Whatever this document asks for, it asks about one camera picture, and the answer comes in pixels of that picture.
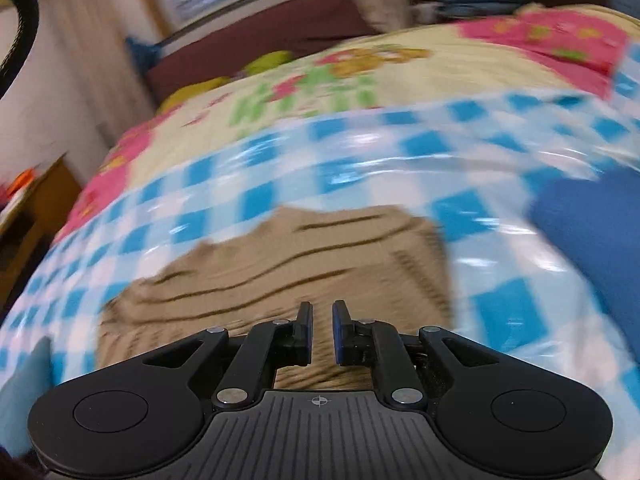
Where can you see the light teal cloth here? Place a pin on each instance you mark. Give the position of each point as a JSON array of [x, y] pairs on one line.
[[27, 395]]

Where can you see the wooden cabinet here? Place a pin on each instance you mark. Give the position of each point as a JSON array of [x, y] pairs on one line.
[[50, 195]]

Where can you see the blue folded cloth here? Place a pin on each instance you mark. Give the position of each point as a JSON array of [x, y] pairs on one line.
[[590, 230]]

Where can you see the floral cartoon bedsheet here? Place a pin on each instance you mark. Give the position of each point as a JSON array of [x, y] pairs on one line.
[[425, 75]]

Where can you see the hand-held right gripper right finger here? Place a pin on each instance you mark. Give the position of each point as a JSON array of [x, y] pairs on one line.
[[340, 330]]

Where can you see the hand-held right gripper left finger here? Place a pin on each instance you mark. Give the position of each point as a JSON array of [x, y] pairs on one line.
[[305, 332]]

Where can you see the yellow-green pillow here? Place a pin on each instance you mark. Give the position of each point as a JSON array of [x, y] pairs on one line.
[[267, 64], [192, 92]]

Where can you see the orange object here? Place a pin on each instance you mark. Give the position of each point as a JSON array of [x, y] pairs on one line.
[[22, 180]]

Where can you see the stack of blue folded clothes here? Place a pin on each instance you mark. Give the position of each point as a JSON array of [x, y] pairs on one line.
[[480, 1]]

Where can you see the blue fuzzy cloth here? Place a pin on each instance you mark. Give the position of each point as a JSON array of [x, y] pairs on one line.
[[142, 55]]

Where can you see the blue checkered plastic sheet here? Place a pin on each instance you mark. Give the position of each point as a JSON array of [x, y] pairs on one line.
[[350, 160]]

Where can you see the maroon headboard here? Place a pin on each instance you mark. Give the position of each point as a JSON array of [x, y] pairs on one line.
[[260, 30]]

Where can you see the tan striped knit garment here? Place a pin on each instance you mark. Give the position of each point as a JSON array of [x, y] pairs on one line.
[[300, 260]]

